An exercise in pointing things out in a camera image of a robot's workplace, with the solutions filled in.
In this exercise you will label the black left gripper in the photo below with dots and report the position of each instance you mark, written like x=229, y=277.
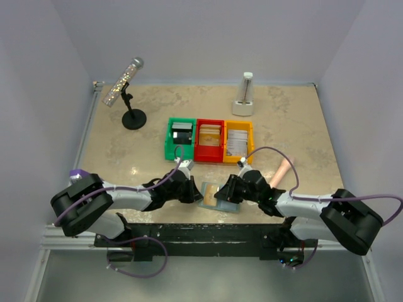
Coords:
x=193, y=194

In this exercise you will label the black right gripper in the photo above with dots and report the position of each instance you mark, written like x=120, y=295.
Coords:
x=225, y=192

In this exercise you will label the teal leather card holder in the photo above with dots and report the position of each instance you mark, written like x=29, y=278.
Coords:
x=224, y=206

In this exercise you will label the black VIP card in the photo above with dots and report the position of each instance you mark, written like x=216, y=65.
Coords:
x=182, y=137

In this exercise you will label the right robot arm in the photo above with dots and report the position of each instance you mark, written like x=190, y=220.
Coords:
x=351, y=223

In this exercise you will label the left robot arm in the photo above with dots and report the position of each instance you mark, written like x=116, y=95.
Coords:
x=84, y=204

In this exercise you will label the silver cards stack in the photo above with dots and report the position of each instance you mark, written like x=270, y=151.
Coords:
x=237, y=143

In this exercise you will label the red plastic bin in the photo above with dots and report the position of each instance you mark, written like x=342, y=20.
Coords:
x=207, y=153

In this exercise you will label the green plastic bin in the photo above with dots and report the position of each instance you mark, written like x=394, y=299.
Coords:
x=172, y=150

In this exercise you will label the pink microphone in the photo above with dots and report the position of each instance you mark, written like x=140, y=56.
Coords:
x=284, y=167

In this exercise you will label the white metronome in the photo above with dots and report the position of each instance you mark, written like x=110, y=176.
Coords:
x=243, y=104

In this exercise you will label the black microphone stand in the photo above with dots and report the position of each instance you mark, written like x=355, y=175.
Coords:
x=133, y=119

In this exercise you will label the glitter silver microphone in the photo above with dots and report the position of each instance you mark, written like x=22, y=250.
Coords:
x=127, y=75

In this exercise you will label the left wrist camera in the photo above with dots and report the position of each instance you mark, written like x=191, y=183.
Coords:
x=186, y=165

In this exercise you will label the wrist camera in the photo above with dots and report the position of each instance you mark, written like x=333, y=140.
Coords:
x=242, y=162
x=186, y=165

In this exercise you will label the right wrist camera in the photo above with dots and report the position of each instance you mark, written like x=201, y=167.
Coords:
x=242, y=162

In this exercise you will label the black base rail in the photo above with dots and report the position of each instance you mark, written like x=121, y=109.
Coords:
x=264, y=241

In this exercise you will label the purple bracket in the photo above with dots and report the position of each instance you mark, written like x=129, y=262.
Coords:
x=76, y=174

